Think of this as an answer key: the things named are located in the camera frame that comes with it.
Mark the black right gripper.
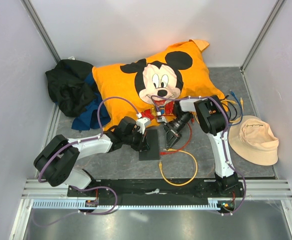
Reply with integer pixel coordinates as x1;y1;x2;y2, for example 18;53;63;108
163;111;193;150

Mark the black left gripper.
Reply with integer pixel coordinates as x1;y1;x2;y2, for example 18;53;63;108
123;127;149;152

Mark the black network switch box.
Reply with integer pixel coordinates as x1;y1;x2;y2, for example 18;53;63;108
138;129;160;161

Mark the red ethernet cable bottom port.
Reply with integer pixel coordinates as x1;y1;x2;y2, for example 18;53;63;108
159;122;193;155

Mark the yellow ethernet cable short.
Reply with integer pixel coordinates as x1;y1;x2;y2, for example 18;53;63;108
221;98;244;125

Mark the blue ethernet cable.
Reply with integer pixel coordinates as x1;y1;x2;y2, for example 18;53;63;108
225;89;239;121

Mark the yellow ethernet cable long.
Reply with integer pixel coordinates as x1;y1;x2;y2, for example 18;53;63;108
158;148;199;188

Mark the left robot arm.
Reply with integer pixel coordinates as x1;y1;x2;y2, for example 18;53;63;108
33;115;151;197

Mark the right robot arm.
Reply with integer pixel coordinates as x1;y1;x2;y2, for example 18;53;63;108
163;95;245;197

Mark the orange Mickey Mouse pillow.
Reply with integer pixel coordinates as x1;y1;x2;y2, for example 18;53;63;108
92;39;225;130

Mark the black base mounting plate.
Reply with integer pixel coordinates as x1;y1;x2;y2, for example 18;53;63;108
67;177;245;208

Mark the beige bucket hat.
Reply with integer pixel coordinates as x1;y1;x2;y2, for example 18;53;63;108
228;115;279;166

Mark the black and blue clothing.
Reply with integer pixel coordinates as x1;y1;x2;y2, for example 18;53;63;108
45;59;111;131

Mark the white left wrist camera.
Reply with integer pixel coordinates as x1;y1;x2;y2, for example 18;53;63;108
136;117;151;135

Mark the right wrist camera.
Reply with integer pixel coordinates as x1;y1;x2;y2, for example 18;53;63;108
156;115;167;124

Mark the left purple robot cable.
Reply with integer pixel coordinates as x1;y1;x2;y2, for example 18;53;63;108
32;96;141;228

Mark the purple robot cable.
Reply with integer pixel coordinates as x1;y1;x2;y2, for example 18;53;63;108
151;94;247;217
32;96;141;228

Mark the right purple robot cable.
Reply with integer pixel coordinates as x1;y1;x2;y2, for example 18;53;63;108
151;94;247;217

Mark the aluminium rail frame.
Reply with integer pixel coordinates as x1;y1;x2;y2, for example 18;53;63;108
10;0;292;240

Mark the grey slotted cable duct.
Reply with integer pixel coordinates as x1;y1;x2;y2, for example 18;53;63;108
32;199;222;211

